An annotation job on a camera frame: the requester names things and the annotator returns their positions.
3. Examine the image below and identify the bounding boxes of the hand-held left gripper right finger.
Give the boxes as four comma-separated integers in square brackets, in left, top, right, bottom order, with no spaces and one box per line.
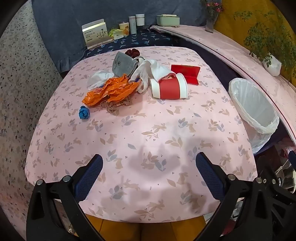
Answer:
[195,152,289,241]

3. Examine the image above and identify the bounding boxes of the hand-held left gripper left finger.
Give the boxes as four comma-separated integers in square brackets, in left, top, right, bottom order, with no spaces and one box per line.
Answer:
[26,154,104,241]

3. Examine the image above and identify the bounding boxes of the blue rose ornament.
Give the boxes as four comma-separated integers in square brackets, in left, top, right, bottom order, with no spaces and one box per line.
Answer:
[78,105,90,120]

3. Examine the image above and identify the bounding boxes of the brown wooden chain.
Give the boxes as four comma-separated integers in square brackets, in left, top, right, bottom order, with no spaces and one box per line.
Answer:
[100,97,131,114]

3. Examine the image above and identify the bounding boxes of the bin with white bag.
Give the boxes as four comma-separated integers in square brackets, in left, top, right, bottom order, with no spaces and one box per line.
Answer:
[228,77,280,154]

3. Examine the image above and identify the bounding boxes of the orange plastic wrapper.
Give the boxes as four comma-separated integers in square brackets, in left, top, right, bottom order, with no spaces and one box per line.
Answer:
[82,74,140,107]

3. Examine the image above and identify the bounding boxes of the white paper towel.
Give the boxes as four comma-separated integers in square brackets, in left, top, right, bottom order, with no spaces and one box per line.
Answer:
[87,70,115,90]

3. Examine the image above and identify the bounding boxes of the white glove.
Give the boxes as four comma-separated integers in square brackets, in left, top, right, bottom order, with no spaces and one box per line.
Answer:
[128,59,173,94]

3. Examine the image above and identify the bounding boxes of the pink rabbit print tablecloth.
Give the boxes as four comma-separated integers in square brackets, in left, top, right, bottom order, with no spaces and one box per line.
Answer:
[25,46,258,223]

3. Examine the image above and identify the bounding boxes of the red and white paper cup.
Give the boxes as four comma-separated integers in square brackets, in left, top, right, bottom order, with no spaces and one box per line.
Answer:
[149,72,189,100]

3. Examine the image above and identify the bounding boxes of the red flat box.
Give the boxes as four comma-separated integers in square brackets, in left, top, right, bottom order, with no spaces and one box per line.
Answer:
[171,64,201,86]

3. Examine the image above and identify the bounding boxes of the dark purple cloth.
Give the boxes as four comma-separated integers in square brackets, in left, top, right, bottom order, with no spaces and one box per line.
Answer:
[172,35,255,81]

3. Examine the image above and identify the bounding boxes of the green plant in white pot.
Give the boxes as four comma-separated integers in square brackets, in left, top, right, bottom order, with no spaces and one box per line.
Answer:
[233,9,294,77]

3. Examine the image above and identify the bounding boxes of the dark red scrunchie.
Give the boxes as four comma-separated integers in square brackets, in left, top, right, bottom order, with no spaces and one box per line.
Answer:
[125,48,141,58]

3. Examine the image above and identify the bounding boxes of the pink shelf cloth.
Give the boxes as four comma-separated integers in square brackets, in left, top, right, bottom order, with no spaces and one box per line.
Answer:
[150,24,296,142]

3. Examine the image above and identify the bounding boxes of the white card box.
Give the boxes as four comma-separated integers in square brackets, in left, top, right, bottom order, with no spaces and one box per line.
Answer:
[81,19,114,49]

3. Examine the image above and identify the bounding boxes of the dark blue floral cloth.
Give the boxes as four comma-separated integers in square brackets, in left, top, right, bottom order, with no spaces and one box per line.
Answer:
[84,28,183,58]

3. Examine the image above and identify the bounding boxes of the green and white packet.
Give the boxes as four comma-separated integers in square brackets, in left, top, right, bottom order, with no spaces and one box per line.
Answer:
[108,28,125,39]

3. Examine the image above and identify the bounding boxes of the yellow printed can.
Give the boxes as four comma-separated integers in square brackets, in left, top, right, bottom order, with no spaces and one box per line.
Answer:
[119,22,130,36]

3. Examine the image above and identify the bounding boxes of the pink flowers in glass vase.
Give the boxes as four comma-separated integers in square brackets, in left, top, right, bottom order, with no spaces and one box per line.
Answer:
[201,0,225,33]

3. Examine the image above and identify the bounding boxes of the tall white bottle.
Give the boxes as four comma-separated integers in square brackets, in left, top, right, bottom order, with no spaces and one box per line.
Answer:
[128,16,137,35]

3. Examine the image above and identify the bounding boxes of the grey-blue backdrop cloth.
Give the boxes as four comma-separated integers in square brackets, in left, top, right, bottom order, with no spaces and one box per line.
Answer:
[31,0,208,75]

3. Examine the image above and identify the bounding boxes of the pale green tissue box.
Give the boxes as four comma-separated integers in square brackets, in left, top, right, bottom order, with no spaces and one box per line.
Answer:
[156,14,181,28]

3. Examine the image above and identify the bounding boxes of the yellow backdrop cloth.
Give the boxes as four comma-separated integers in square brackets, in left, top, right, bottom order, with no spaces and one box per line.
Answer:
[214,0,296,84]

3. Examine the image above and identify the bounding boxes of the grey drawstring pouch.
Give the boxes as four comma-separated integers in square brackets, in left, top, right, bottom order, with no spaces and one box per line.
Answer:
[112,51,139,77]

